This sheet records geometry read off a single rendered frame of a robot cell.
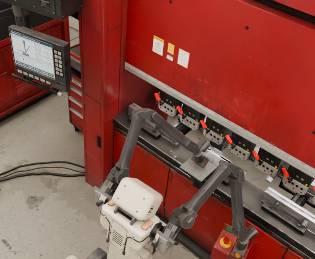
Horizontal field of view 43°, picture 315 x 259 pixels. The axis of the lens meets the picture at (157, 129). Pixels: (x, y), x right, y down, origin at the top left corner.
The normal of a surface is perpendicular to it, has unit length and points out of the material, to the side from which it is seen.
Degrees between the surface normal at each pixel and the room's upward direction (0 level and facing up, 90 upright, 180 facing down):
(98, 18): 90
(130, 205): 48
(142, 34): 90
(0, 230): 0
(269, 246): 90
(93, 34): 90
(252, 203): 0
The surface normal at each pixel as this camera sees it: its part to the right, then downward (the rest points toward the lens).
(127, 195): -0.39, -0.14
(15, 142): 0.09, -0.75
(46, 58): -0.45, 0.55
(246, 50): -0.65, 0.45
